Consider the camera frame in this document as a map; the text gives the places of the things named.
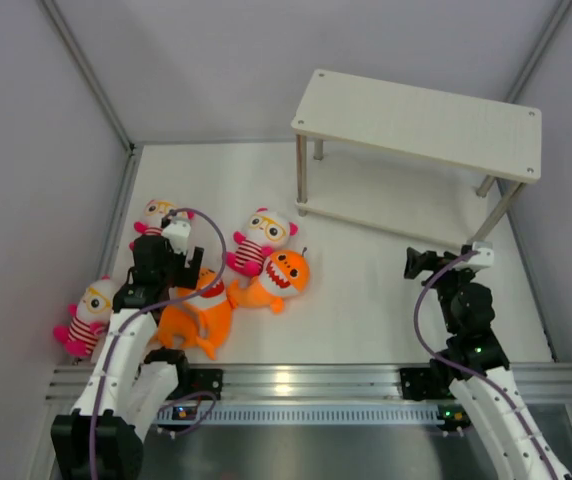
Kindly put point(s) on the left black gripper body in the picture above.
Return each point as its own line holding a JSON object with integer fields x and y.
{"x": 175, "y": 274}

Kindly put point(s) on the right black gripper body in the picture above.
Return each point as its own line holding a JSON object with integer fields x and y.
{"x": 449, "y": 282}

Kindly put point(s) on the orange shark plush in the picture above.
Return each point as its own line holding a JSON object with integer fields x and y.
{"x": 285, "y": 274}
{"x": 203, "y": 321}

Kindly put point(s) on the panda plush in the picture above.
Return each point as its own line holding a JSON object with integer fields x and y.
{"x": 89, "y": 319}
{"x": 149, "y": 222}
{"x": 265, "y": 232}

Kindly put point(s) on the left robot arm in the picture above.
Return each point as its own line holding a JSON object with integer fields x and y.
{"x": 103, "y": 435}

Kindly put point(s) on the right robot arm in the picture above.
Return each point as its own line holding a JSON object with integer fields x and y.
{"x": 473, "y": 368}

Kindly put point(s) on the white two-tier shelf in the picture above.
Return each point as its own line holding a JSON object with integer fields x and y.
{"x": 426, "y": 164}

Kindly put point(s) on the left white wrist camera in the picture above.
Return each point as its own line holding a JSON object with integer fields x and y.
{"x": 176, "y": 228}

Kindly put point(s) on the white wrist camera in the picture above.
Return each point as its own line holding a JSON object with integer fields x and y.
{"x": 176, "y": 228}
{"x": 478, "y": 256}

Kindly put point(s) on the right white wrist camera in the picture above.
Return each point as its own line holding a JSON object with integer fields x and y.
{"x": 478, "y": 256}

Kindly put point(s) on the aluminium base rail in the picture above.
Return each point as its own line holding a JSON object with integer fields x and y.
{"x": 537, "y": 382}

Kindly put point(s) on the grey slotted cable duct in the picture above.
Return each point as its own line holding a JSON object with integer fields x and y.
{"x": 315, "y": 414}

